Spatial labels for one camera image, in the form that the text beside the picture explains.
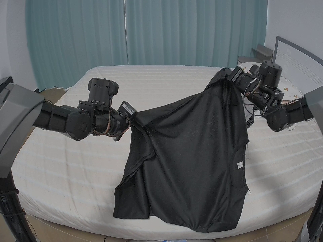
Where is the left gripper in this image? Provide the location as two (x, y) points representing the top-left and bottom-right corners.
(107, 108), (132, 142)

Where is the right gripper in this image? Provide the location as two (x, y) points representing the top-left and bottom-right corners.
(228, 67), (255, 92)

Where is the black T-shirt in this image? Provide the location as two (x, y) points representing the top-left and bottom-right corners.
(112, 68), (253, 234)

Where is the bed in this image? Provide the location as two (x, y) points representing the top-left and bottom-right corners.
(10, 36), (323, 237)

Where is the grey bedside table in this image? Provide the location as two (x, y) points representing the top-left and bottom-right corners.
(238, 44), (273, 65)

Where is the white printed pillow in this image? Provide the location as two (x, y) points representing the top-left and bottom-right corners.
(238, 62), (303, 104)

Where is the blue-green curtain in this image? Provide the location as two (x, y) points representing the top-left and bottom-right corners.
(125, 0), (268, 67)
(25, 0), (128, 91)

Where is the black chest of drawers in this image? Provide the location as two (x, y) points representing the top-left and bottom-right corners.
(0, 76), (13, 91)

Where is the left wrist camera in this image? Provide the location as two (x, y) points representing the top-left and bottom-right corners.
(122, 101), (137, 117)

